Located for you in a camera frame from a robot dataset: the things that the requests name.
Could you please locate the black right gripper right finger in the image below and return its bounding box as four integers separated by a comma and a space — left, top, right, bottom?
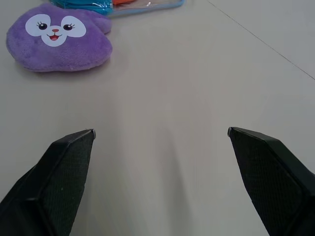
227, 126, 315, 236

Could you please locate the purple plush bunny face toy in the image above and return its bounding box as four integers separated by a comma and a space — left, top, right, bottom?
6, 2, 113, 73

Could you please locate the clear pouch with orange cloth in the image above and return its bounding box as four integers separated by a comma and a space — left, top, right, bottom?
46, 0, 186, 19

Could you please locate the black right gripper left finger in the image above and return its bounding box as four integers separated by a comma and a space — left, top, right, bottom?
0, 128, 96, 236

